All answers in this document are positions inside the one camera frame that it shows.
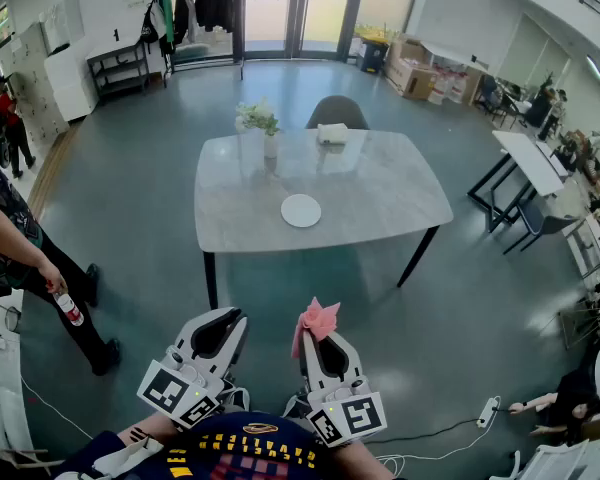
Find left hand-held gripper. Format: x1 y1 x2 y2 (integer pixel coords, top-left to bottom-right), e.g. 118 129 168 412
136 306 250 430

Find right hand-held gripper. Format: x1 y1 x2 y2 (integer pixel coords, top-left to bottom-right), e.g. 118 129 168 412
298 330 388 448

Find pink cloth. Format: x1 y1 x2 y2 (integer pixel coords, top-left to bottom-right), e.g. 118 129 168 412
290 296 342 360

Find white round plate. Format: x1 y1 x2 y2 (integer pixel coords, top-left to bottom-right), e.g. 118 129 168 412
280 193 323 229

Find person's left forearm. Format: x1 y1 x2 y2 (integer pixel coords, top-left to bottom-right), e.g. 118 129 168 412
116 411 182 447

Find person's right forearm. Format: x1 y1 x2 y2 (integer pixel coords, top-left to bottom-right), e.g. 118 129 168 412
348 441 397 480

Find black table leg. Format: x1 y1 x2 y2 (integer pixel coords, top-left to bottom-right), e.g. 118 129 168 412
396 224 441 289
202 251 220 311

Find person's navy jersey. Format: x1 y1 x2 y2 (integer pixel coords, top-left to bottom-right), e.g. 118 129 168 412
53 409 381 480

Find clear bottle red label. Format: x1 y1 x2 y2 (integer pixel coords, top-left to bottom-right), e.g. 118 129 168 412
52 290 86 328

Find white power strip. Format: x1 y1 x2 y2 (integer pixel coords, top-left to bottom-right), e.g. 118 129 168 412
475 396 502 430

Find white vase with flowers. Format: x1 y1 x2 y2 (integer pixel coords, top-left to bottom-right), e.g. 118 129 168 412
234 96 282 160

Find white tissue box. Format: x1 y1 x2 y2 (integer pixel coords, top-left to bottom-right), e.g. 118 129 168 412
316 122 350 145

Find dark blue chair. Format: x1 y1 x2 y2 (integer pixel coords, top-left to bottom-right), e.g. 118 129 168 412
502 199 584 256

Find grey shell chair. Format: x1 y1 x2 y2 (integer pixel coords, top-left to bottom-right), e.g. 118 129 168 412
304 94 371 131

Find black clothes rack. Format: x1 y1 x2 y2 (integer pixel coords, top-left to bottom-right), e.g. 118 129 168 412
152 0 247 90

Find white cabinet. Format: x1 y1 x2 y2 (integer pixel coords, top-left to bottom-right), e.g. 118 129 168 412
43 37 99 122

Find large cardboard box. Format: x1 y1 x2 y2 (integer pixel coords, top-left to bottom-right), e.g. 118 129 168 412
385 57 438 102

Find black shelf table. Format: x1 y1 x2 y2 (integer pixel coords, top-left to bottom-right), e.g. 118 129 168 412
85 37 152 103

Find dark bin yellow lid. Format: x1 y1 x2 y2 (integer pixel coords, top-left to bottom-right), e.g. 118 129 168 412
359 37 391 75

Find green hanging garment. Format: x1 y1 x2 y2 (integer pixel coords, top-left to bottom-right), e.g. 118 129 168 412
158 0 176 45

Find black hanging jacket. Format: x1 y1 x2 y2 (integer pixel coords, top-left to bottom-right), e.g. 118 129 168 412
194 0 235 35

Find glass double door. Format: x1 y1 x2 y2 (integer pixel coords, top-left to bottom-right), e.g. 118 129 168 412
231 0 370 62

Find black floor cable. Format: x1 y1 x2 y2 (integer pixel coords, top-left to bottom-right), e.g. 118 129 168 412
363 416 481 445

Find white power strip cable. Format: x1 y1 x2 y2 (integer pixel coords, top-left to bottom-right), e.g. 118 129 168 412
374 425 497 475

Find white desk black frame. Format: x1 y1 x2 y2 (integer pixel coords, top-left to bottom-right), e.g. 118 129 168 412
466 129 567 235

